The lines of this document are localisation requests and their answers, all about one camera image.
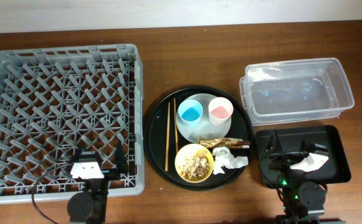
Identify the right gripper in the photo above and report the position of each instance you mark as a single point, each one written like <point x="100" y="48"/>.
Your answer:
<point x="280" y="165"/>

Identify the grey round plate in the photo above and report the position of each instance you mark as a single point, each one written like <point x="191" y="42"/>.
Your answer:
<point x="205" y="129"/>

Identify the yellow bowl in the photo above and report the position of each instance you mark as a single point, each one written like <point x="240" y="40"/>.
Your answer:
<point x="191" y="149"/>

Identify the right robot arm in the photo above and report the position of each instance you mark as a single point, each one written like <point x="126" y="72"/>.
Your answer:
<point x="303" y="199"/>

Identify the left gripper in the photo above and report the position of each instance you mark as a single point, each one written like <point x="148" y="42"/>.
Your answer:
<point x="112" y="173"/>

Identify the grey dishwasher rack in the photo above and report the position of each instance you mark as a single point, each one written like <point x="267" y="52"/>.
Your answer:
<point x="54" y="100"/>

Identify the gold snack wrapper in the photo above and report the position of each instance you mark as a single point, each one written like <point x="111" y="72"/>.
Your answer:
<point x="230" y="143"/>

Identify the pink plastic cup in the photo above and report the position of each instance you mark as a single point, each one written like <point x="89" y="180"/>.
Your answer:
<point x="220" y="110"/>

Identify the blue plastic cup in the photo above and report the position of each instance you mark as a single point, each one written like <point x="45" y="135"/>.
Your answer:
<point x="190" y="112"/>

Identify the white tissue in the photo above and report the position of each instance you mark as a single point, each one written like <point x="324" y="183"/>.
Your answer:
<point x="225" y="159"/>

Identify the clear plastic bin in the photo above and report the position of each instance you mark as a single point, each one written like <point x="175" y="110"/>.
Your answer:
<point x="295" y="90"/>

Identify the food scraps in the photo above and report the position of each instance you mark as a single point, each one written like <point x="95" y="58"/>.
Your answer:
<point x="195" y="167"/>

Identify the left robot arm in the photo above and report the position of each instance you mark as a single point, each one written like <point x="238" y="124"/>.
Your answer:
<point x="89" y="206"/>

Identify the black rectangular tray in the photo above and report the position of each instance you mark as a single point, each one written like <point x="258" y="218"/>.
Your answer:
<point x="335" y="170"/>

